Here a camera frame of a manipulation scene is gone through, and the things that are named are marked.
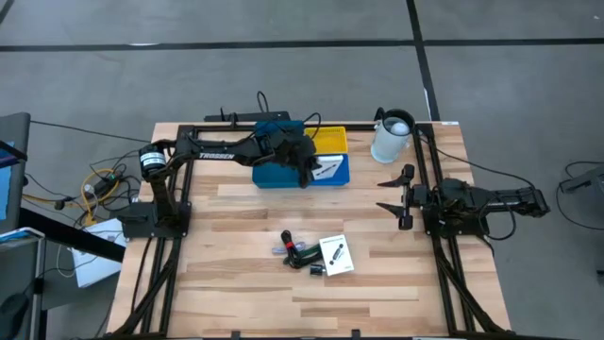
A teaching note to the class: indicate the small blue slotted basket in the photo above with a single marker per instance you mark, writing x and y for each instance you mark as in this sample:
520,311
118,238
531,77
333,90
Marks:
344,172

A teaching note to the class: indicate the grey cart with blue top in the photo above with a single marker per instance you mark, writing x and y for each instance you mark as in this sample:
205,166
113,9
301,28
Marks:
23,264

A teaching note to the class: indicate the large teal plastic bin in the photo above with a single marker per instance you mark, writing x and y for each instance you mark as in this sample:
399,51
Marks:
273,177

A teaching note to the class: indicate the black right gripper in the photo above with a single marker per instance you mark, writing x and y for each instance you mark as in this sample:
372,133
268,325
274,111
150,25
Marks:
417,196

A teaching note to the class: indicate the white microphone product box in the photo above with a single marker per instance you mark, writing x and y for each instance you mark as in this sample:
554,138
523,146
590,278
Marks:
336,255
330,167

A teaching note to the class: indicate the white ball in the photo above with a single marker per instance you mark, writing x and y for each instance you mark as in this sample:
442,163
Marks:
399,128

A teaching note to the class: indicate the yellow slotted plastic basket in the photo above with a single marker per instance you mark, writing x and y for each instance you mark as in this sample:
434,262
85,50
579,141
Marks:
332,141

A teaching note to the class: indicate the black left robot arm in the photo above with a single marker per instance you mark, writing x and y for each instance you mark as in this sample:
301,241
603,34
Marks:
217,155

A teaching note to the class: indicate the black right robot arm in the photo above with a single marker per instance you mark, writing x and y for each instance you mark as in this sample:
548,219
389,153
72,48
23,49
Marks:
500,198

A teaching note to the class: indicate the grey computer monitor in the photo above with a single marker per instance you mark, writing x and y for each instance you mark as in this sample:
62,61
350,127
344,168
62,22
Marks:
19,141

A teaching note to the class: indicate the black diagonal bar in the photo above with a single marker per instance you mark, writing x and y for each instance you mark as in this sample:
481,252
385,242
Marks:
71,236

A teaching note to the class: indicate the black adapter with white label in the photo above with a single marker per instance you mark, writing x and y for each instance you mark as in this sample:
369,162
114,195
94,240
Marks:
317,270

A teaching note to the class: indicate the white cardboard box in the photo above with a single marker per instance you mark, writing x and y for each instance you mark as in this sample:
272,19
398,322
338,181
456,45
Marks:
94,264

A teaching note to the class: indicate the grey floor device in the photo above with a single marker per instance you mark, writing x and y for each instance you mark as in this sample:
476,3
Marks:
585,179

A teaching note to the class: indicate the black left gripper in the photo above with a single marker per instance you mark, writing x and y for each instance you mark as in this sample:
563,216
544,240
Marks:
290,146

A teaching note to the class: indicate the white cylindrical container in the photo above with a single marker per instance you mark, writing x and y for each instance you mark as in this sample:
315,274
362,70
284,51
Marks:
387,146

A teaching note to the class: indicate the black bar device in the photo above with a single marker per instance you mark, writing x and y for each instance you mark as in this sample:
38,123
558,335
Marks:
236,116

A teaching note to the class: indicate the black computer mouse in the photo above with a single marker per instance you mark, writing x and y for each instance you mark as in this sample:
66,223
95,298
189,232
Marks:
14,309

